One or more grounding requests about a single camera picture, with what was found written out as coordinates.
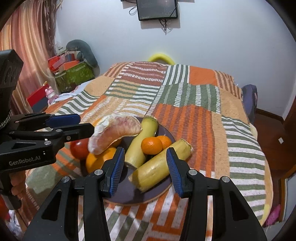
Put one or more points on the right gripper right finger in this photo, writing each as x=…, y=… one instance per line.
x=233, y=218

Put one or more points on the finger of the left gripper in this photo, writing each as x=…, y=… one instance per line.
x=37, y=121
x=64, y=133

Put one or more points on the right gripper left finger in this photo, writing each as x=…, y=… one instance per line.
x=57, y=218

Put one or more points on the red tomato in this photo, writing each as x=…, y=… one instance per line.
x=79, y=149

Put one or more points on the peeled pomelo segment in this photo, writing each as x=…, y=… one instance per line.
x=111, y=128

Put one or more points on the large orange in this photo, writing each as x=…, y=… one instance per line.
x=94, y=162

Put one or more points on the yellow sugarcane piece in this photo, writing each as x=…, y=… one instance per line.
x=134, y=156
x=156, y=169

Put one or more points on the small mandarin orange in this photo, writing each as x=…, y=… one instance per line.
x=151, y=146
x=166, y=141

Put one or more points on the red box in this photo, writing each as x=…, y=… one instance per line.
x=38, y=100

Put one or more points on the pink toy figure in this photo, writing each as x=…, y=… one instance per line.
x=51, y=95

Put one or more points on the orange with stem on plate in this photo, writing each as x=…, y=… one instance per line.
x=116, y=143

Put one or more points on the white sheet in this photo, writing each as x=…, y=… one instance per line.
x=68, y=95

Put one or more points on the green patterned box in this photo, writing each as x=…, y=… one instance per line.
x=69, y=79

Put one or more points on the yellow sugarcane piece on plate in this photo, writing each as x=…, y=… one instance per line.
x=134, y=156

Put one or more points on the dark purple plate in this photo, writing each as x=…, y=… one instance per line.
x=127, y=193

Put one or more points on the grey neck pillow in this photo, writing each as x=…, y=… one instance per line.
x=84, y=52

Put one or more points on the striped patchwork bedspread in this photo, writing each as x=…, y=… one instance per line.
x=202, y=106

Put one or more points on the orange pink curtain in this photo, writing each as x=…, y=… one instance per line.
x=30, y=31

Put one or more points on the brown wooden door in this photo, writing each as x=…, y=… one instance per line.
x=287, y=181

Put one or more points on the dark blue bag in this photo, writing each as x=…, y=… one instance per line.
x=250, y=97

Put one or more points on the yellow pillow behind bed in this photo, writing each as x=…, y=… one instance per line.
x=161, y=57

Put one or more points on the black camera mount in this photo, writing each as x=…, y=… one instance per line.
x=10, y=69

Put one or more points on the wall mounted monitor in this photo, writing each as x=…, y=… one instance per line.
x=157, y=9

